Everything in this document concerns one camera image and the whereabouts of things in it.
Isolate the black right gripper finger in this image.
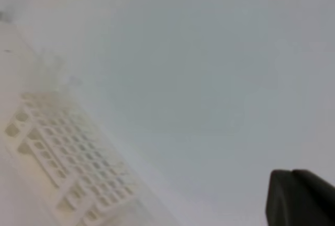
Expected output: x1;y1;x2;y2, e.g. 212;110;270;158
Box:
265;169;334;226

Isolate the white plastic test tube rack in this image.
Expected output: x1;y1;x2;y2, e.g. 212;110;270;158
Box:
4;92;137;225

